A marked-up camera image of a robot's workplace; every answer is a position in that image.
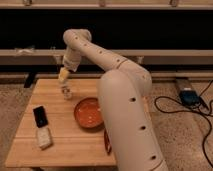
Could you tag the clear plastic bottle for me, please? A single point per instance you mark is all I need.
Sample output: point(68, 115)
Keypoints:
point(66, 91)

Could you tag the black rectangular block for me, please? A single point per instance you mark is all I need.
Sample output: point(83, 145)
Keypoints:
point(40, 116)

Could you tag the wooden table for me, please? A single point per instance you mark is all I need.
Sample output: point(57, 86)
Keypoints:
point(72, 146)

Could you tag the blue power adapter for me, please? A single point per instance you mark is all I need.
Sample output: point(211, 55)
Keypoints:
point(189, 97)

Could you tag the white sponge block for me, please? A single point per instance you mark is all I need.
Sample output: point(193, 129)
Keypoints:
point(44, 138)

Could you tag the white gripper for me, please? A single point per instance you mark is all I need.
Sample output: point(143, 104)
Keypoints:
point(70, 62)

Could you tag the red chili pepper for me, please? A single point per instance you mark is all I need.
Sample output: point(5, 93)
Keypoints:
point(107, 143)

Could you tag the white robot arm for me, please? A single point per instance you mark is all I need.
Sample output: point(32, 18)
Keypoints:
point(120, 92)

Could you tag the orange bowl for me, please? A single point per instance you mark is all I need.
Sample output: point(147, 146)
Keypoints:
point(87, 113)

